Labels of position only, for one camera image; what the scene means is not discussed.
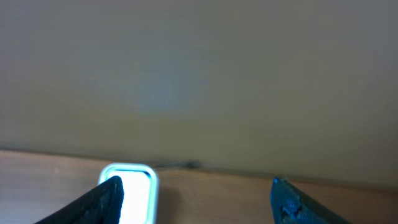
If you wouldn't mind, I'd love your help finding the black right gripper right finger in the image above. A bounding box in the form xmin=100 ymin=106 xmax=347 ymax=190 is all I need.
xmin=270 ymin=177 xmax=349 ymax=224

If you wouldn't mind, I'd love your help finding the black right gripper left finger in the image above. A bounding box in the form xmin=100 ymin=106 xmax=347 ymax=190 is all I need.
xmin=37 ymin=176 xmax=124 ymax=224

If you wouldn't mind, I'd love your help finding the white barcode scanner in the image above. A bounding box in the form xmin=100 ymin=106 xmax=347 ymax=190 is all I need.
xmin=98 ymin=163 xmax=159 ymax=224

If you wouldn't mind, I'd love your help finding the black scanner cable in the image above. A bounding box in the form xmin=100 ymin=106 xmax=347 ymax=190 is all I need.
xmin=154 ymin=160 xmax=201 ymax=170

